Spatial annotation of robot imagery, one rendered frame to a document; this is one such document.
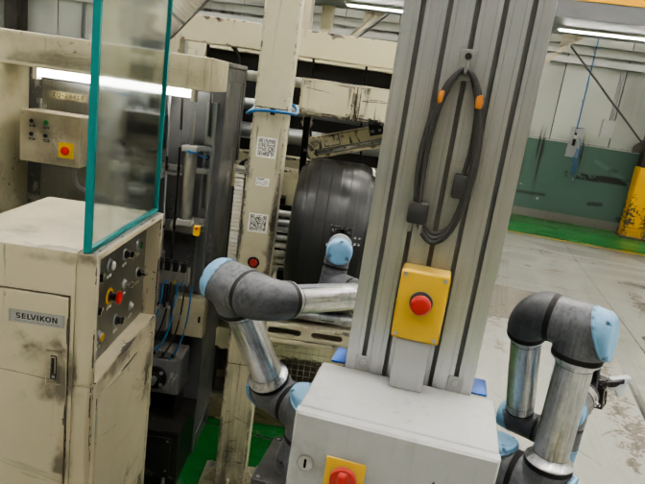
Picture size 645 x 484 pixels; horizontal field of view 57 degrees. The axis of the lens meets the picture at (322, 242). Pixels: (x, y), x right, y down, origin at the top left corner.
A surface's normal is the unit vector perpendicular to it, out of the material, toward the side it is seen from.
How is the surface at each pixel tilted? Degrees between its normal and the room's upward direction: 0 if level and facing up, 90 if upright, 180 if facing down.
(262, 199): 90
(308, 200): 54
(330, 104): 90
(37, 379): 90
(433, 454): 90
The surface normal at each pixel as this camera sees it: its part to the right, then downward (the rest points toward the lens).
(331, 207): 0.04, -0.33
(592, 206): -0.22, 0.22
